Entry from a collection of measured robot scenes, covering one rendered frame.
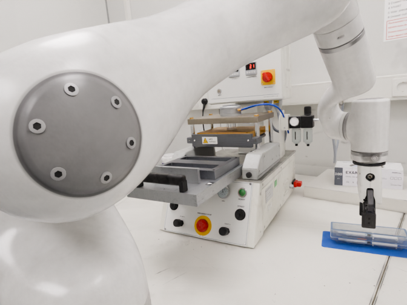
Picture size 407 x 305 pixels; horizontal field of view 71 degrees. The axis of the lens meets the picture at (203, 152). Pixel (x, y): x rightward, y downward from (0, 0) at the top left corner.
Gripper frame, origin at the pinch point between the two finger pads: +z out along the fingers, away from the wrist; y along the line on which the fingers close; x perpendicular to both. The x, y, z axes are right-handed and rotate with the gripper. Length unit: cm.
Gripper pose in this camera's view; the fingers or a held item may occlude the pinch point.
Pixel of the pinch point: (367, 216)
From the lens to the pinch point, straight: 90.6
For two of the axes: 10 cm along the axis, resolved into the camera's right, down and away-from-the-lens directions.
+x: -9.1, -0.1, 4.2
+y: 4.1, -2.0, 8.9
